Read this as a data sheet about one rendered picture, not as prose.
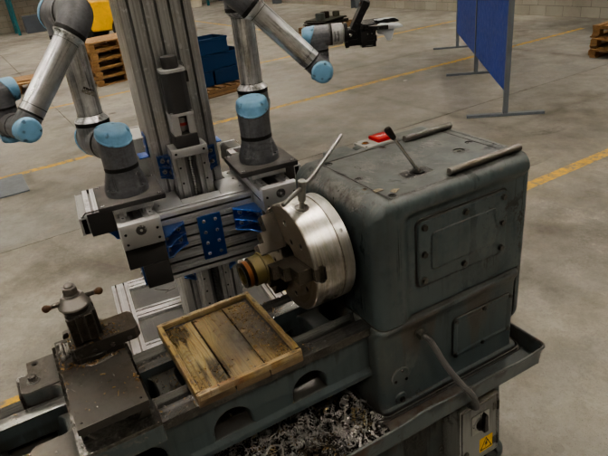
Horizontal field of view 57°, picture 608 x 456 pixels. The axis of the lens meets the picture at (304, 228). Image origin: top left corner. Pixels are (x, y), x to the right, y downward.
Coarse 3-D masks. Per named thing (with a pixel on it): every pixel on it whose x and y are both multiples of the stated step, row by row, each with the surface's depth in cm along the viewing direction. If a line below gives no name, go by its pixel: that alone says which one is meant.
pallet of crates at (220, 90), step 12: (204, 36) 837; (216, 36) 835; (204, 48) 801; (216, 48) 813; (228, 48) 870; (204, 60) 807; (216, 60) 820; (228, 60) 832; (204, 72) 813; (216, 72) 825; (228, 72) 836; (216, 84) 831; (228, 84) 830; (216, 96) 814
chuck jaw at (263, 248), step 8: (264, 216) 158; (272, 216) 158; (264, 224) 157; (272, 224) 158; (264, 232) 157; (272, 232) 158; (280, 232) 158; (264, 240) 156; (272, 240) 157; (280, 240) 158; (256, 248) 157; (264, 248) 156; (272, 248) 156; (280, 248) 158
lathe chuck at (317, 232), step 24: (288, 216) 151; (312, 216) 150; (288, 240) 156; (312, 240) 146; (336, 240) 148; (312, 264) 146; (336, 264) 149; (288, 288) 168; (312, 288) 151; (336, 288) 153
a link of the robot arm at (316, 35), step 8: (320, 24) 205; (328, 24) 204; (304, 32) 203; (312, 32) 202; (320, 32) 202; (328, 32) 202; (312, 40) 203; (320, 40) 203; (328, 40) 204; (320, 48) 205
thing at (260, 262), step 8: (256, 256) 154; (264, 256) 155; (240, 264) 152; (248, 264) 152; (256, 264) 152; (264, 264) 152; (240, 272) 156; (248, 272) 151; (256, 272) 151; (264, 272) 152; (248, 280) 151; (256, 280) 153; (264, 280) 154; (248, 288) 153
